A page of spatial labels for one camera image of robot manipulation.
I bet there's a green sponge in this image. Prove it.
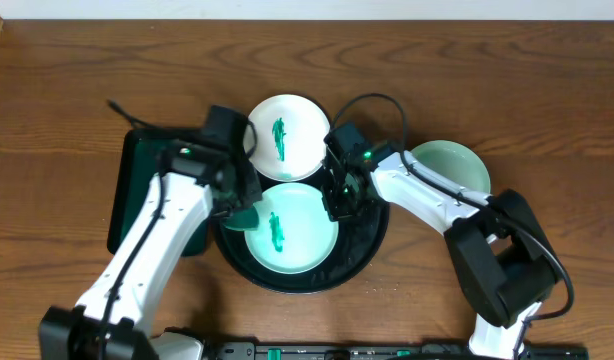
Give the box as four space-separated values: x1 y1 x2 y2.
221 207 260 232

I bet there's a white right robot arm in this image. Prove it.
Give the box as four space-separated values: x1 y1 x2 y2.
324 146 570 359

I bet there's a white plate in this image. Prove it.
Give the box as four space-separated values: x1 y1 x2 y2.
243 94 330 182

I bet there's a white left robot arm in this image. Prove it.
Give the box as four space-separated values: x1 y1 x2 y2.
38 141 261 359

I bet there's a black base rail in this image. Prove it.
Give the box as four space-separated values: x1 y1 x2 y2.
206 341 590 360

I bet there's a round black tray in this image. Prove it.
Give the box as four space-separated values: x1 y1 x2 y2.
214 94 391 295

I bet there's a mint green plate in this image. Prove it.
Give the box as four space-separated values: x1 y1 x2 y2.
411 140 491 193
245 182 339 275

